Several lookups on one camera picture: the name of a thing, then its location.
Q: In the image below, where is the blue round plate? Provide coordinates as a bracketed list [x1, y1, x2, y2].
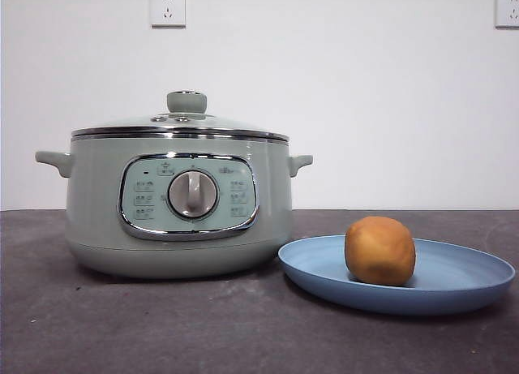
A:
[277, 234, 517, 316]

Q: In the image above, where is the grey steamer control dial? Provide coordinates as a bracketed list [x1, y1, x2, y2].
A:
[166, 170, 220, 220]

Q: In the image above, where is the white wall socket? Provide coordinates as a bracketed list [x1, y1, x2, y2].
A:
[150, 0, 187, 28]
[494, 0, 519, 29]

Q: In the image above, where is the glass lid with green knob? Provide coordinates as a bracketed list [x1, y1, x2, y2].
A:
[71, 90, 290, 142]

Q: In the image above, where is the pale green electric steamer pot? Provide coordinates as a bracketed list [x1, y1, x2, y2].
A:
[35, 134, 314, 280]

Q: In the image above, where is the brown round potato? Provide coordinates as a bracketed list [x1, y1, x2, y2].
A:
[344, 215, 417, 287]

